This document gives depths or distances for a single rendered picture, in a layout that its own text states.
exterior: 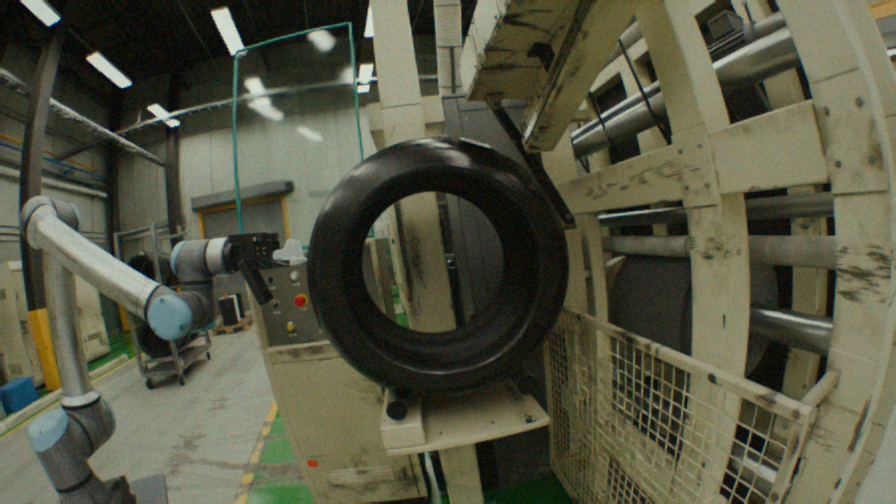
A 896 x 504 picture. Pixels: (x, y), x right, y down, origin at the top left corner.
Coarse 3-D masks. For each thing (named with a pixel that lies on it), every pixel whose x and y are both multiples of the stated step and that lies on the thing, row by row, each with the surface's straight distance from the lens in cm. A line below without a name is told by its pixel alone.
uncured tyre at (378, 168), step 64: (384, 192) 90; (448, 192) 92; (512, 192) 66; (320, 256) 66; (512, 256) 94; (320, 320) 70; (384, 320) 93; (512, 320) 93; (384, 384) 72; (448, 384) 70
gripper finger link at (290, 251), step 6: (288, 240) 77; (288, 246) 77; (294, 246) 77; (276, 252) 78; (282, 252) 78; (288, 252) 77; (294, 252) 77; (276, 258) 79; (288, 258) 77; (294, 258) 77; (300, 258) 77; (306, 258) 77; (294, 264) 76; (300, 264) 77; (306, 264) 77
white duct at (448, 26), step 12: (444, 0) 163; (456, 0) 165; (444, 12) 163; (456, 12) 165; (444, 24) 164; (456, 24) 165; (444, 36) 165; (456, 36) 165; (444, 48) 166; (456, 48) 166; (444, 60) 167; (456, 60) 167; (444, 72) 168; (456, 72) 168; (444, 84) 170; (456, 84) 169
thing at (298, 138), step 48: (288, 48) 162; (336, 48) 155; (240, 96) 161; (288, 96) 150; (336, 96) 144; (240, 144) 152; (288, 144) 143; (336, 144) 137; (240, 192) 147; (288, 192) 138
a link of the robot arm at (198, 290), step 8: (208, 280) 89; (184, 288) 89; (192, 288) 88; (200, 288) 88; (208, 288) 89; (200, 296) 86; (208, 296) 89; (208, 304) 88; (208, 312) 88; (208, 320) 89; (200, 328) 89; (208, 328) 90
